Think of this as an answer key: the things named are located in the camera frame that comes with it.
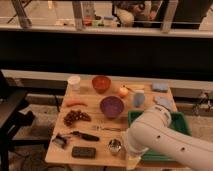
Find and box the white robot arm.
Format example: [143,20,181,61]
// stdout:
[122,105,213,171]

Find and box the small metal cup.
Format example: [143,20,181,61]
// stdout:
[108,139,122,155]

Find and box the light blue cup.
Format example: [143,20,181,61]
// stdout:
[133,91,145,107]

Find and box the silver fork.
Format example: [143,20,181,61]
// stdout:
[91,125,121,132]

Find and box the purple bowl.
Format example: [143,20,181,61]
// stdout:
[100,96,124,118]

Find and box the green plastic tray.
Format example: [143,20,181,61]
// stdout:
[128,110,191,162]

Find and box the grey crumpled cloth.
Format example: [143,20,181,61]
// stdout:
[154,96,173,111]

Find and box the orange apple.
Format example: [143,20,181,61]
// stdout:
[118,87,129,98]

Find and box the bunch of dark grapes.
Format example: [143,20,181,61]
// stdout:
[63,110,91,127]

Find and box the blue sponge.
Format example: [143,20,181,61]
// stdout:
[152,83,168,92]

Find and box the red bowl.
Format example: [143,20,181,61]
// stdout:
[92,75,111,94]

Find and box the orange carrot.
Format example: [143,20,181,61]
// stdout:
[65,100,88,107]

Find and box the black chair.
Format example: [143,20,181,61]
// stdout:
[0,71,35,171]

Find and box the person in background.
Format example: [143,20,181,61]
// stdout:
[112,0,161,27]

